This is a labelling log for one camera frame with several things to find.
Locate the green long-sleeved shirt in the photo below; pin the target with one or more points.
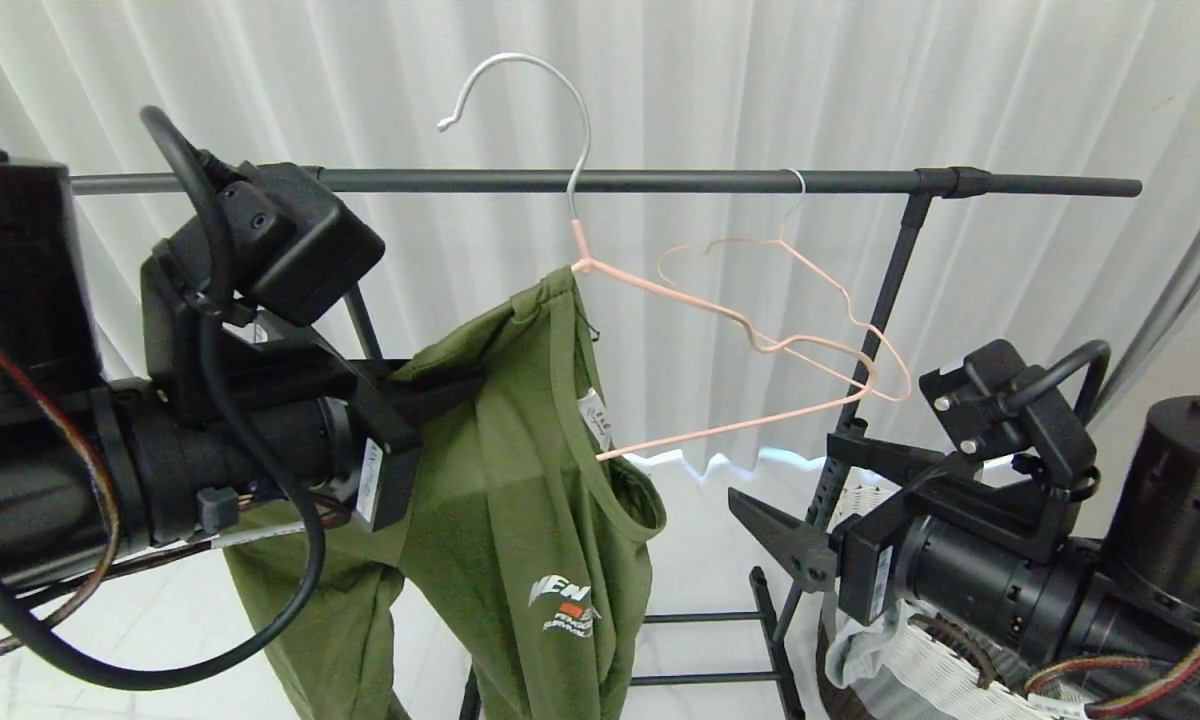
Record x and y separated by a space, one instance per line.
520 520

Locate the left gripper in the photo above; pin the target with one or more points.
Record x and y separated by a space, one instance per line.
260 460

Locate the black clothes rack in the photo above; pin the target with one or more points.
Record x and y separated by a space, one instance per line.
660 181

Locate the white curtain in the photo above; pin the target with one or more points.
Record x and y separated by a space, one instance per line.
710 90

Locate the white laundry basket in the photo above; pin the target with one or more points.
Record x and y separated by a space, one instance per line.
940 680

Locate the pale grey garment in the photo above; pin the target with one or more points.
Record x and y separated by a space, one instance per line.
860 650

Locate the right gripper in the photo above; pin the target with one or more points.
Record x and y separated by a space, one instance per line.
980 600

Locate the pink clothes hanger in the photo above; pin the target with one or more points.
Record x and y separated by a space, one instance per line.
810 265
580 245

